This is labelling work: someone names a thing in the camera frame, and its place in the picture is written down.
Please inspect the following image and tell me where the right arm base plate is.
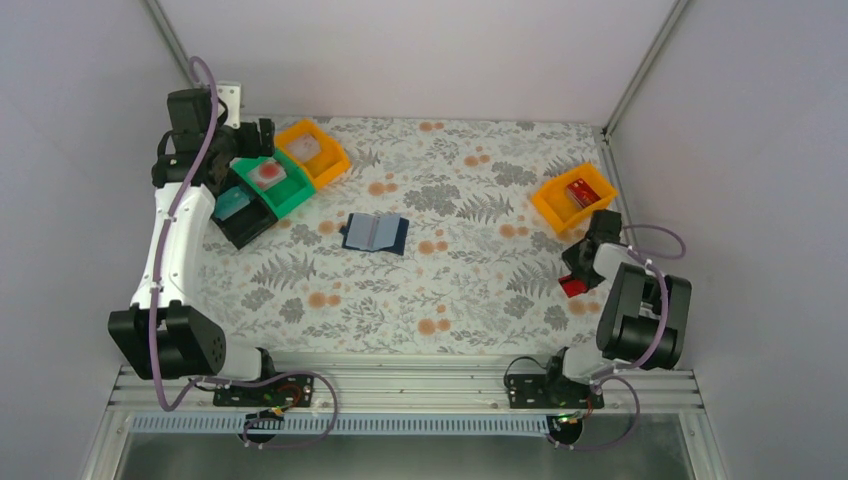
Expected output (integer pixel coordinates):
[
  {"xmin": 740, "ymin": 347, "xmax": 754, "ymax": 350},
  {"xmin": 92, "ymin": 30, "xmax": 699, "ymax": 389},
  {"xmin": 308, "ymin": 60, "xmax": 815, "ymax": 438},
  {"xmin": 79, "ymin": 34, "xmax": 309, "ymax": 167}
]
[{"xmin": 503, "ymin": 356, "xmax": 605, "ymax": 410}]

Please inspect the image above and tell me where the orange plastic bin right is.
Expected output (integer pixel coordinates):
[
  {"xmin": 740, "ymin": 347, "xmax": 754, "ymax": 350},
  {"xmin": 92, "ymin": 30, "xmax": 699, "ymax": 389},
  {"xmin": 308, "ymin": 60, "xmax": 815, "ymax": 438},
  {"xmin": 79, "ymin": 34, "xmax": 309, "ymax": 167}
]
[{"xmin": 531, "ymin": 163, "xmax": 618, "ymax": 234}]

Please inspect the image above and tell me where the orange plastic bin left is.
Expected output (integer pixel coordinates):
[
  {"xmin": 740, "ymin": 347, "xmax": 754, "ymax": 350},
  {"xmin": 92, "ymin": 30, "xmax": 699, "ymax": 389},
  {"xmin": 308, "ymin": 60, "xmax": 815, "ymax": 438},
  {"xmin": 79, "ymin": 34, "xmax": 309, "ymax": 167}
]
[{"xmin": 274, "ymin": 118, "xmax": 351, "ymax": 190}]

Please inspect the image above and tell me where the black plastic bin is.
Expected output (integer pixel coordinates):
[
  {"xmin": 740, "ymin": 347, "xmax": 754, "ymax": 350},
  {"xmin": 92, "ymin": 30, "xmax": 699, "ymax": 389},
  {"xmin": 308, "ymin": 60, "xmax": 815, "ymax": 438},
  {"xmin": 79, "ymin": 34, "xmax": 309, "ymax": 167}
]
[{"xmin": 212, "ymin": 186, "xmax": 277, "ymax": 250}]

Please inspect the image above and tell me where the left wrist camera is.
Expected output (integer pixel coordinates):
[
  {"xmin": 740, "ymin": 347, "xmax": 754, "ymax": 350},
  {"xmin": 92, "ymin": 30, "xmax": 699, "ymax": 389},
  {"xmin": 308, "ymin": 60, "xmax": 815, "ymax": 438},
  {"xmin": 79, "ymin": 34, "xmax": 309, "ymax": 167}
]
[{"xmin": 216, "ymin": 82, "xmax": 242, "ymax": 129}]

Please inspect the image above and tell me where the red circle card in green bin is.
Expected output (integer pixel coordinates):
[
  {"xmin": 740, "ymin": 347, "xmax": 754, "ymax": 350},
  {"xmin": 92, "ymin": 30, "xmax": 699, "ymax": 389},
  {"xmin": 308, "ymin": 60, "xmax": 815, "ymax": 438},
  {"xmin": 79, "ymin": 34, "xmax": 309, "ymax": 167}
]
[{"xmin": 248, "ymin": 158, "xmax": 287, "ymax": 191}]

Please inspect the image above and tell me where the orange plastic bin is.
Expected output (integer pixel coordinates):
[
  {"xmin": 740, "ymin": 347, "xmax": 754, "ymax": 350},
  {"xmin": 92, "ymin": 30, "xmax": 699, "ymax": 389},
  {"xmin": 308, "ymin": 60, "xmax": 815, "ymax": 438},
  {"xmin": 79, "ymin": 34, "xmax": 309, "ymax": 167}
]
[
  {"xmin": 531, "ymin": 163, "xmax": 618, "ymax": 234},
  {"xmin": 274, "ymin": 118, "xmax": 351, "ymax": 190}
]

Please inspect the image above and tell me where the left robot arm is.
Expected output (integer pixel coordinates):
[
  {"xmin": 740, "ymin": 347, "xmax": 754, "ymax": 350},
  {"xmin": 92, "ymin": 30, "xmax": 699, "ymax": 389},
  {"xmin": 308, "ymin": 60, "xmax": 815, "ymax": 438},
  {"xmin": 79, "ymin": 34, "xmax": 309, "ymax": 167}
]
[{"xmin": 108, "ymin": 82, "xmax": 274, "ymax": 381}]

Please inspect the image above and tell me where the aluminium rail frame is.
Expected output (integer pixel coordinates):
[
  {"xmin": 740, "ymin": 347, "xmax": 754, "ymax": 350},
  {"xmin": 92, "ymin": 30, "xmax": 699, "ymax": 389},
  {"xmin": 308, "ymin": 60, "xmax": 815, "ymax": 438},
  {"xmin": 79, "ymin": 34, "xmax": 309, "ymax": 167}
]
[{"xmin": 109, "ymin": 354, "xmax": 705, "ymax": 415}]

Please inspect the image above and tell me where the pale floral card in orange bin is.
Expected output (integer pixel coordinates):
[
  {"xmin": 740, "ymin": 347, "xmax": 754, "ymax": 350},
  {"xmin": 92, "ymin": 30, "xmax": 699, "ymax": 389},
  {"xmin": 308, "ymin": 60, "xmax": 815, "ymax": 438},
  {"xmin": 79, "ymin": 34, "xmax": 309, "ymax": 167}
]
[{"xmin": 286, "ymin": 133, "xmax": 322, "ymax": 164}]

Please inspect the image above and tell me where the blue leather card holder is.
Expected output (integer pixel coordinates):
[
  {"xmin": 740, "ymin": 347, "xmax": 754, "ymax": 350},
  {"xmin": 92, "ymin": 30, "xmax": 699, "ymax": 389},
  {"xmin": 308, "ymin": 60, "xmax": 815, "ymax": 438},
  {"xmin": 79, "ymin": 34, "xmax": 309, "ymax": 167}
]
[{"xmin": 339, "ymin": 213, "xmax": 410, "ymax": 256}]

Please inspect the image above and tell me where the teal card in black bin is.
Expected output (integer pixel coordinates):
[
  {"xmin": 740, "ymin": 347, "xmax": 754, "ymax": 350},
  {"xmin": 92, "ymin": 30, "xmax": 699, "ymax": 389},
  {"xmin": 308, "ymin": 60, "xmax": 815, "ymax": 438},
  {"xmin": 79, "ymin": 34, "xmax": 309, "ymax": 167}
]
[{"xmin": 213, "ymin": 186, "xmax": 255, "ymax": 221}]

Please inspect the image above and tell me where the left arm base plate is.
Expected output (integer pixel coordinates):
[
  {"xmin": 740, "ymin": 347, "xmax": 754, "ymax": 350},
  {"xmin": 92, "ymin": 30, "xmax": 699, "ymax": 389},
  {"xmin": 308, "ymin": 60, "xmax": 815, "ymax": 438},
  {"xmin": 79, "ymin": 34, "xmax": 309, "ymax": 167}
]
[{"xmin": 212, "ymin": 374, "xmax": 315, "ymax": 409}]

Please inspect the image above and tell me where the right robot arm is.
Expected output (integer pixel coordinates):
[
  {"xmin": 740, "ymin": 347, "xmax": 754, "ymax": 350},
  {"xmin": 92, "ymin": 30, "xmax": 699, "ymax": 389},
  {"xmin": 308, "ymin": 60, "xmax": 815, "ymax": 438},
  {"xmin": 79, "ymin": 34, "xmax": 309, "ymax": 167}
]
[{"xmin": 559, "ymin": 210, "xmax": 692, "ymax": 385}]

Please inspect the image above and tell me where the green plastic bin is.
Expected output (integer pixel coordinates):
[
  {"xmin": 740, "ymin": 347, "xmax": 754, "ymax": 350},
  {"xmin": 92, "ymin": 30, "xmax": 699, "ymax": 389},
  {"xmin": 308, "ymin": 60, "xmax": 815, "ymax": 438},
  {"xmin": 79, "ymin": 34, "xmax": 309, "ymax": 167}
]
[{"xmin": 231, "ymin": 149, "xmax": 316, "ymax": 219}]

